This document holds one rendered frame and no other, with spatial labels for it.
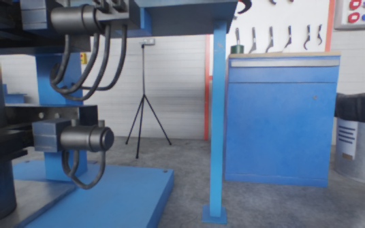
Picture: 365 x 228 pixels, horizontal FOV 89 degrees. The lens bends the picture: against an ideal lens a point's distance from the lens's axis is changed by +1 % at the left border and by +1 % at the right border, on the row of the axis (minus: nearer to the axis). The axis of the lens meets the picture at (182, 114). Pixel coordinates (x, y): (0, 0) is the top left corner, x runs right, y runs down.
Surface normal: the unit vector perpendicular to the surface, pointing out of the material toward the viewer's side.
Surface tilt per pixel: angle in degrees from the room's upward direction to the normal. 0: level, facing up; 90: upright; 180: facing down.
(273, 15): 90
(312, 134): 90
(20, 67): 90
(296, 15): 90
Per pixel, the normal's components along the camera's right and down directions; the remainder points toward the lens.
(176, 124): -0.15, 0.12
